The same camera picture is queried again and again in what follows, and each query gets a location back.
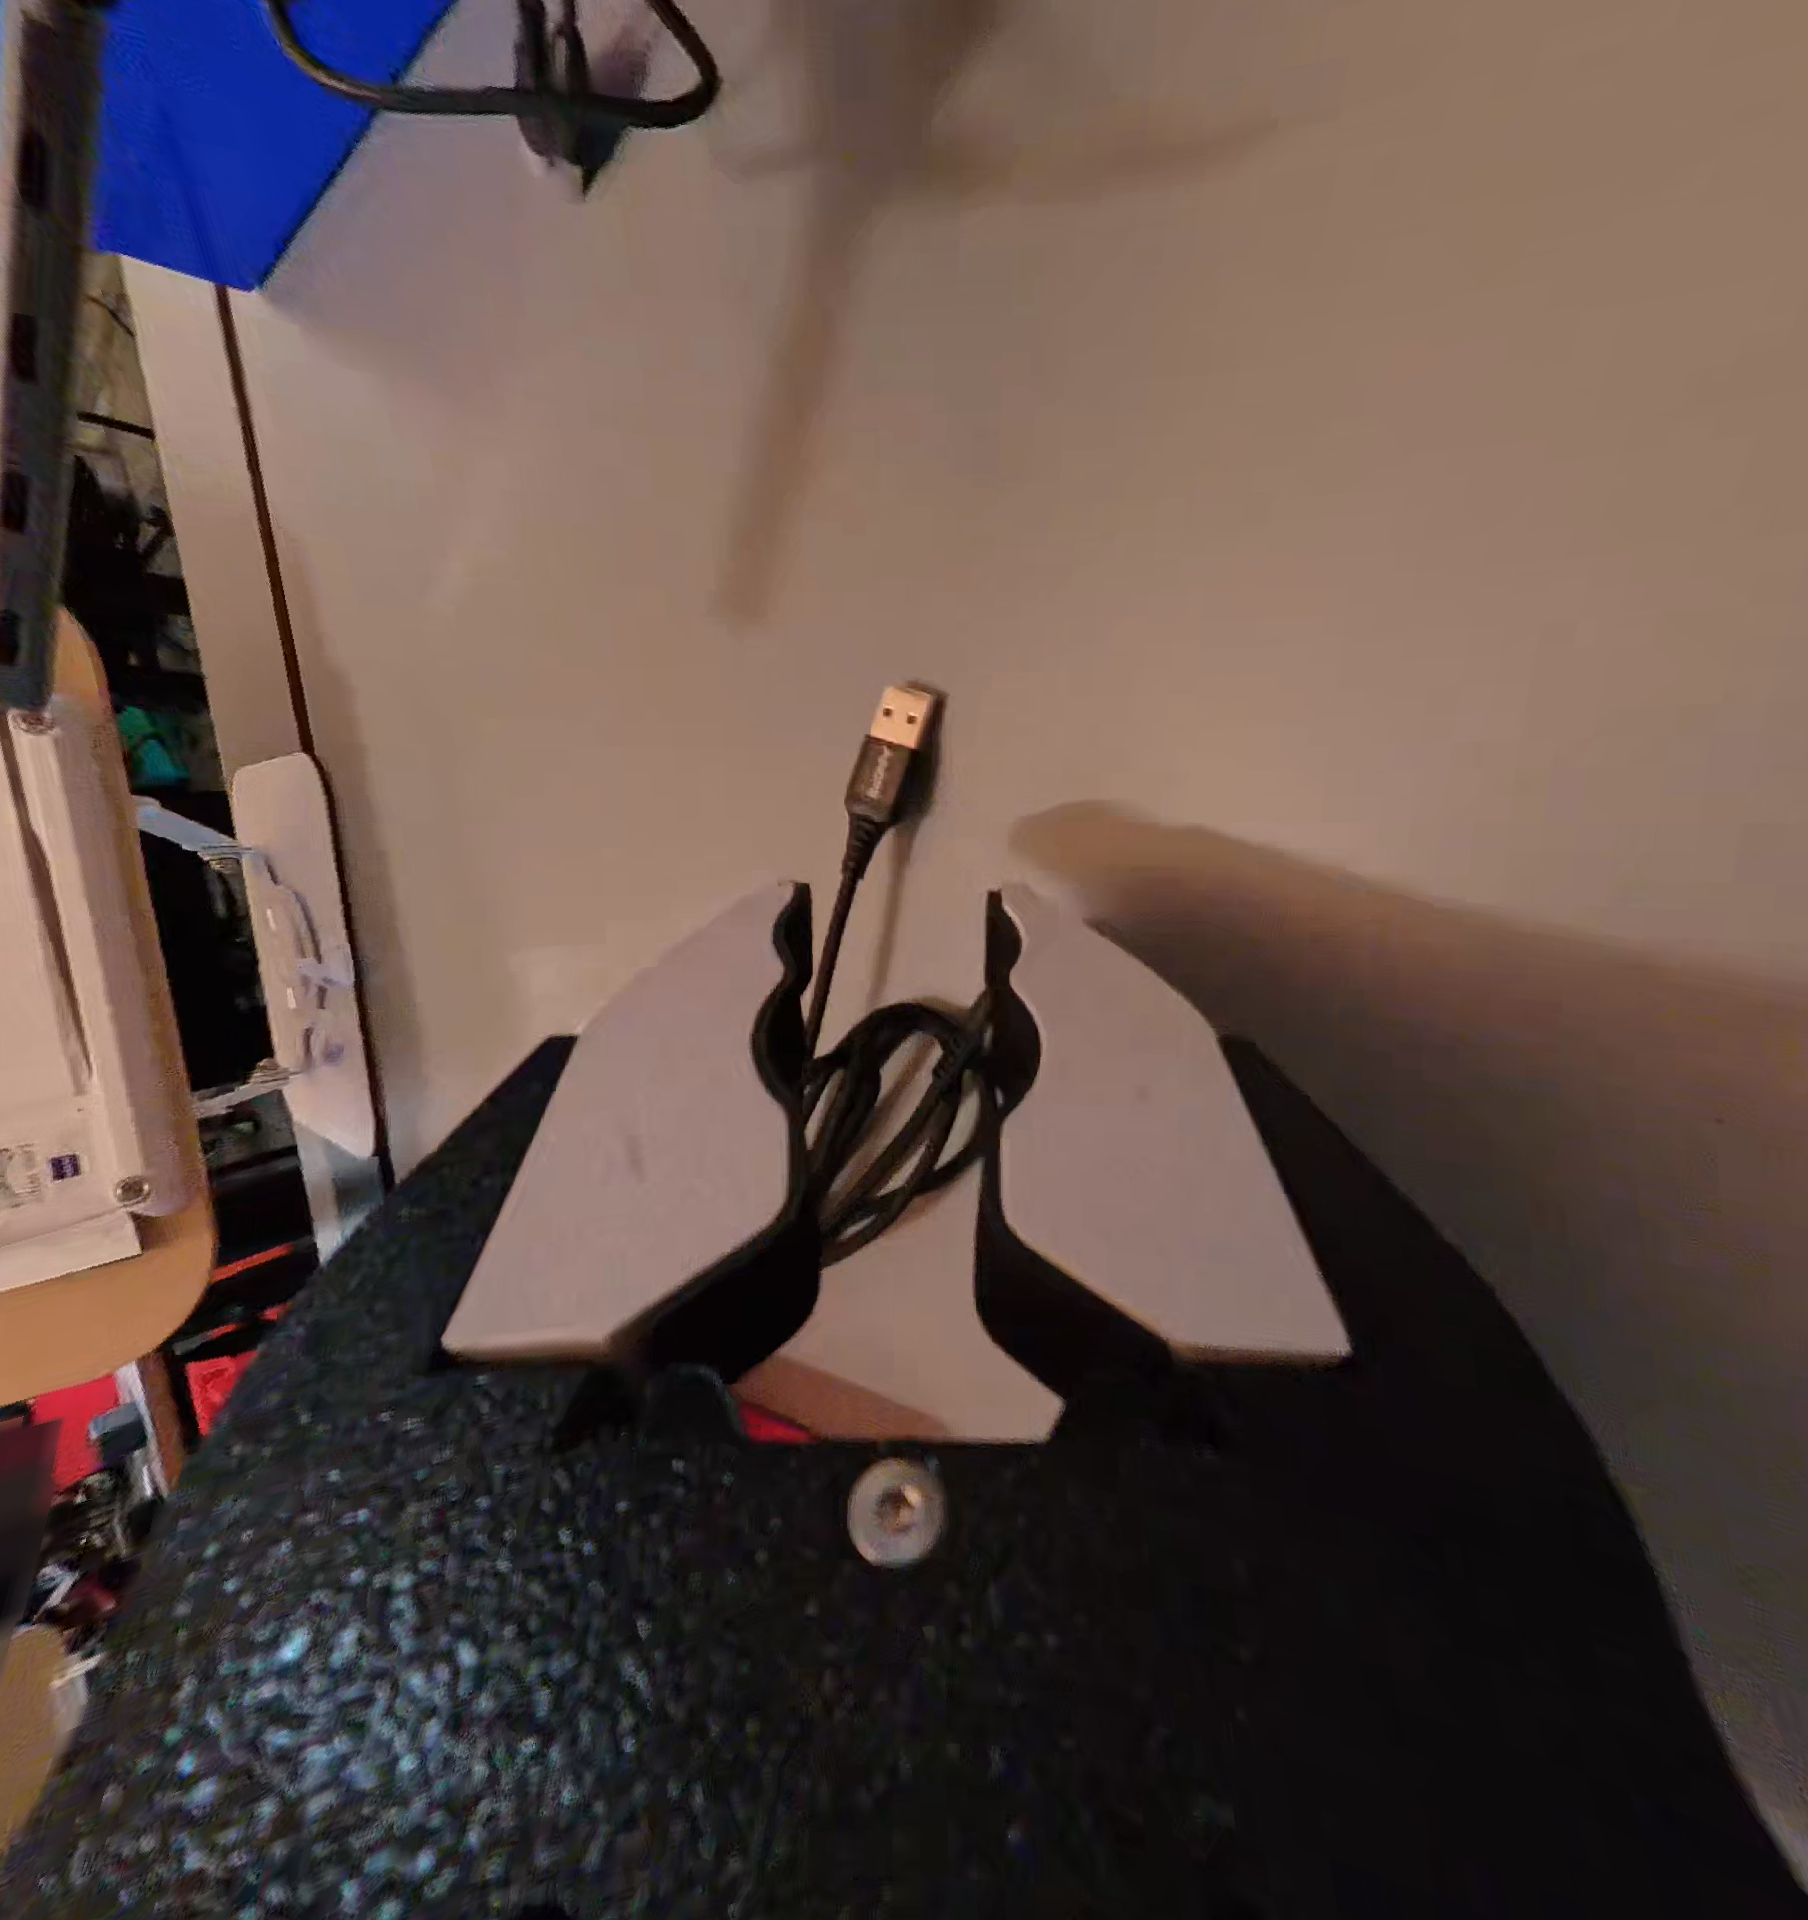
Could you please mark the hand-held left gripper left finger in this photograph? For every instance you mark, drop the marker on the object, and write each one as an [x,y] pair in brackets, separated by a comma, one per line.
[650,1155]

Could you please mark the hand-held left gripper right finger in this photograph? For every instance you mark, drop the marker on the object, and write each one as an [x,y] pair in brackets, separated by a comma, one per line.
[1159,1171]

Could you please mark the dark grey usb hub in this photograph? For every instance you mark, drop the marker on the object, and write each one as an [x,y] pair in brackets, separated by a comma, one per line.
[26,376]

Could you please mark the grey desk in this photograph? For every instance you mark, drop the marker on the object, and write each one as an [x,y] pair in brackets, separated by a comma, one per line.
[1294,524]

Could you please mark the red plastic bin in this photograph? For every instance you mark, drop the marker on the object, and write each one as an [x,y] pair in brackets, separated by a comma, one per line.
[236,1380]

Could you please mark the blue plastic bin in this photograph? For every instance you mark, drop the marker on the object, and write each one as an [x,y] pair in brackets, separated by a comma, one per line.
[198,149]

